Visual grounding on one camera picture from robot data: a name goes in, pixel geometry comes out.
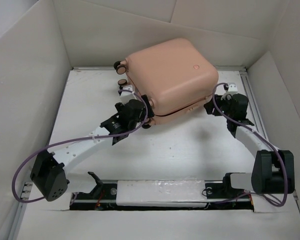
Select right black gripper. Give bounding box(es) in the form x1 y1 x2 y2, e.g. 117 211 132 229
203 94 234 119

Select pink hard-shell suitcase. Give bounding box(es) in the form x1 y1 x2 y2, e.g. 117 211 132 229
113 38 219 127

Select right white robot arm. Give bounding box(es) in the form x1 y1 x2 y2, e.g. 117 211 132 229
204 93 295 195

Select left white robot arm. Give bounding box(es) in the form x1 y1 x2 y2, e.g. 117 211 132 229
30 93 154 202

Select aluminium frame rail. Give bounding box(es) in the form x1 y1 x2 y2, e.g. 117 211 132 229
239 67 268 140

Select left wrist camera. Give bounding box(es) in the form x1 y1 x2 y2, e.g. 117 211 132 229
118 85 137 104

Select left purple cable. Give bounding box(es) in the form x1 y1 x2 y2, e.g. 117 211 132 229
11 89 151 203

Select purple cable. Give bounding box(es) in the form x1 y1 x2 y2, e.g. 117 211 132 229
11 89 151 203
211 82 290 207

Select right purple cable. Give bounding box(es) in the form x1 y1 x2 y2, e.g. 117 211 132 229
211 82 290 207

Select white padded base rail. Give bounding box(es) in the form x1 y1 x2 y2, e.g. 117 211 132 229
116 180 208 208

